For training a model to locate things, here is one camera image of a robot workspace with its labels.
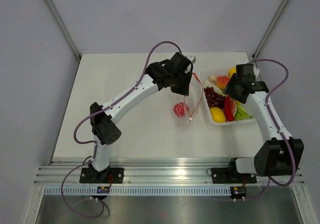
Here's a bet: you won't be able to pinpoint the yellow orange top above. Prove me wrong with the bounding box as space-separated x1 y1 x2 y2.
228 67 237 78

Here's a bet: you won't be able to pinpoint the white garlic bulb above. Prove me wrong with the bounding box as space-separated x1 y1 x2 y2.
208 75 218 83

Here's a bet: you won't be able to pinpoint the red tomato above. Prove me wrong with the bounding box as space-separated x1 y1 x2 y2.
172 102 189 118

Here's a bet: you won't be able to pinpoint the clear zip top bag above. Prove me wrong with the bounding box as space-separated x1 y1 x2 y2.
169 72 204 130

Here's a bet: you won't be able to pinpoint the yellow lemon front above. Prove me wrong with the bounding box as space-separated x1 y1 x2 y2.
209 107 227 123

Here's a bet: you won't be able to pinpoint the watermelon slice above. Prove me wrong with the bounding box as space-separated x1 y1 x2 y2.
229 99 237 118

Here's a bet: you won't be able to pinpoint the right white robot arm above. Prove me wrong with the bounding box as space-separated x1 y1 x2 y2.
223 61 304 184

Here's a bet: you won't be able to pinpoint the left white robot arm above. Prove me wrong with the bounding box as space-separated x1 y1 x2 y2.
90 52 196 183

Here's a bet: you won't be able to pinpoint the red yellow peach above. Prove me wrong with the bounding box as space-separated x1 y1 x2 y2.
215 75 230 90

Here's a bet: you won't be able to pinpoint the green onion stalk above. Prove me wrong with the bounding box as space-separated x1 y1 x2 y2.
234 104 254 121

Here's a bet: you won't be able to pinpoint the white plastic basket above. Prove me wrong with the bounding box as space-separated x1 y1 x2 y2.
200 67 255 126

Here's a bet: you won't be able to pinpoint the purple grape bunch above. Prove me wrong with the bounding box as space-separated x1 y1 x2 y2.
203 87 226 109

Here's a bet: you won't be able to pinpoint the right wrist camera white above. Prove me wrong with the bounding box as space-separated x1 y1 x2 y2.
253 67 260 80

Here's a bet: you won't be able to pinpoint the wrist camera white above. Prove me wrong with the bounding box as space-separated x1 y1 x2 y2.
253 67 260 80
186 55 196 64

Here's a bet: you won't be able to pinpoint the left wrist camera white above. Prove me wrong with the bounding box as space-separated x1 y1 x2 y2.
186 55 196 64

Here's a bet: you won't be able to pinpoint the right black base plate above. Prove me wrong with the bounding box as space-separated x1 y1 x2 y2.
207 167 257 184

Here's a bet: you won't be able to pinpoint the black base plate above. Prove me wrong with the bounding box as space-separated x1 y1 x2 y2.
207 167 257 184
79 167 125 184

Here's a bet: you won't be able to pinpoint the aluminium mounting rail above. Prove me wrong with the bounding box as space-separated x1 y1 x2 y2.
33 157 305 186

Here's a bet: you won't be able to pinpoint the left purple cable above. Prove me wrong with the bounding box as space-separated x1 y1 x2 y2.
60 40 185 219

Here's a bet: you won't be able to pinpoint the white slotted cable duct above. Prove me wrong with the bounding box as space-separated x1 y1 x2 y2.
44 185 231 197

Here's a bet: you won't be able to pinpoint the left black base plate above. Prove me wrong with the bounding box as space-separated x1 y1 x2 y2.
79 167 125 184

